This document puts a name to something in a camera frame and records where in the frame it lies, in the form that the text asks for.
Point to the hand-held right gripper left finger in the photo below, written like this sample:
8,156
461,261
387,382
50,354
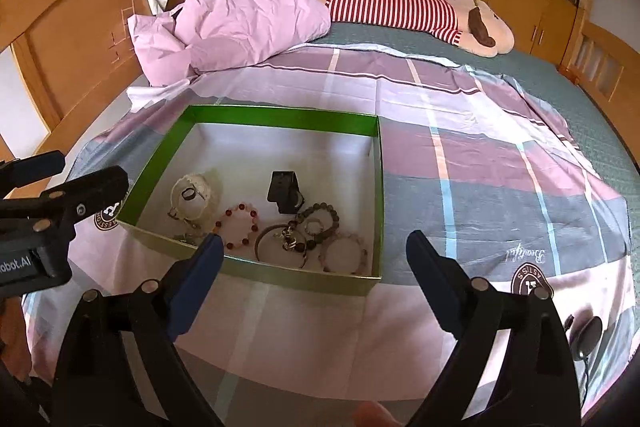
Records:
197,287

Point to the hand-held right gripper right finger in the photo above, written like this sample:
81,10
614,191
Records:
435,279

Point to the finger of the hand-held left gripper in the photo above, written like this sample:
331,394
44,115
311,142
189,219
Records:
35,169
95,192

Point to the metal jewelry cluster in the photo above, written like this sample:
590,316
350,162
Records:
187,238

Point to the metal bangle with charms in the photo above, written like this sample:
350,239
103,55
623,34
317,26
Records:
260,244

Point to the black wristwatch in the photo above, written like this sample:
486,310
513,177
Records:
282,192

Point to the green cardboard box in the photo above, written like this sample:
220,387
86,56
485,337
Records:
295,157

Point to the person's right hand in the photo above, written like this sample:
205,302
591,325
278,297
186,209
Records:
375,421

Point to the plaid bedsheet with round logo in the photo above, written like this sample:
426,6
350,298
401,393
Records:
475,167

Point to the black round device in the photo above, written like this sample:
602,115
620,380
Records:
586,339

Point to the pink pillow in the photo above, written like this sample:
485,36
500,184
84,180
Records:
250,22

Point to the striped plush toy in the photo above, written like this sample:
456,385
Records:
395,9

